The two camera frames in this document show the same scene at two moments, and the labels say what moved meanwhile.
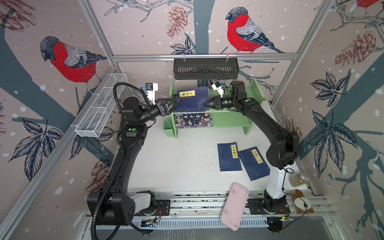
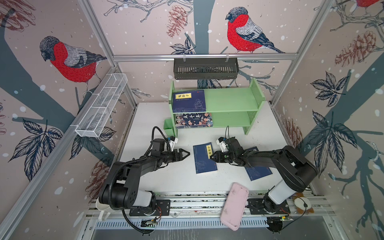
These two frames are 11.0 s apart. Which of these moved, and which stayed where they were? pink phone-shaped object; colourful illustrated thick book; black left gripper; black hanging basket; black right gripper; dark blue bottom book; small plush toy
Moved: black left gripper; black right gripper; dark blue bottom book
Stayed: small plush toy; colourful illustrated thick book; pink phone-shaped object; black hanging basket
